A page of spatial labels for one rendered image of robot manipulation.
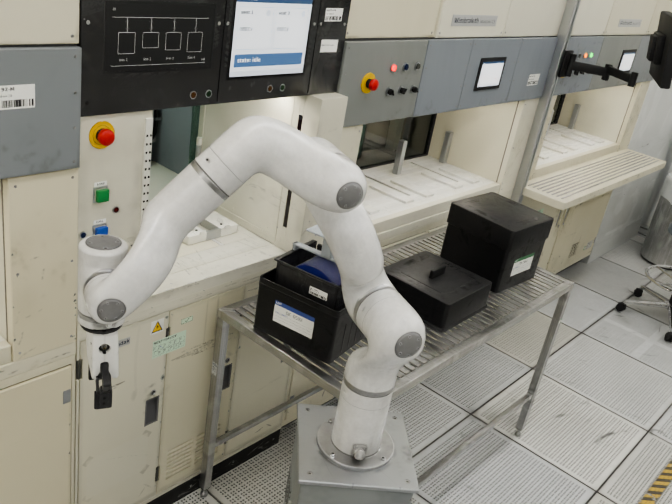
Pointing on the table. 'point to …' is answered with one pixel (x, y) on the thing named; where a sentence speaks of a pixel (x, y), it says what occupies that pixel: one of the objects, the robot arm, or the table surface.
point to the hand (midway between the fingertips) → (99, 389)
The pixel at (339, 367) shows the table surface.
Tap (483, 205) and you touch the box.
